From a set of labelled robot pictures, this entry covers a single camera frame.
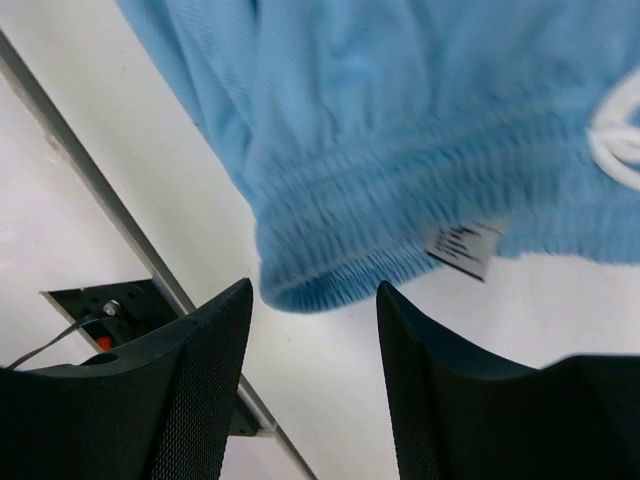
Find light blue mesh shorts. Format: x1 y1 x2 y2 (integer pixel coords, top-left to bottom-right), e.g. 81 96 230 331
119 1 639 312

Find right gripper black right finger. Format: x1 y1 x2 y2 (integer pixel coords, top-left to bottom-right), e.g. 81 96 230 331
376 282 639 479

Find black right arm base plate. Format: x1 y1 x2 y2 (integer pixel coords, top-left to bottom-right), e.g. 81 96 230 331
46 279 178 352

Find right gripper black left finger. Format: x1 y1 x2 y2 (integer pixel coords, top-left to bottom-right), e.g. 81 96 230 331
1 279 253 479

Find aluminium table edge rail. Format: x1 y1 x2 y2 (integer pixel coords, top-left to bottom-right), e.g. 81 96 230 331
1 40 312 479

